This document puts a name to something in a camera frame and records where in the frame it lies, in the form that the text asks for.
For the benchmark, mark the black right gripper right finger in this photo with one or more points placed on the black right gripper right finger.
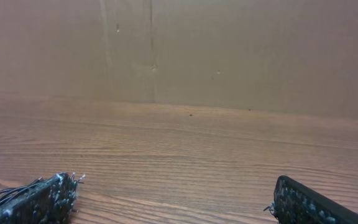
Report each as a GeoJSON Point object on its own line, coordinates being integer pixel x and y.
{"type": "Point", "coordinates": [295, 203]}

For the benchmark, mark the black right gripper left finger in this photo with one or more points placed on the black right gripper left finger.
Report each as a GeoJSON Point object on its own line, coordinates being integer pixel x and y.
{"type": "Point", "coordinates": [43, 201]}

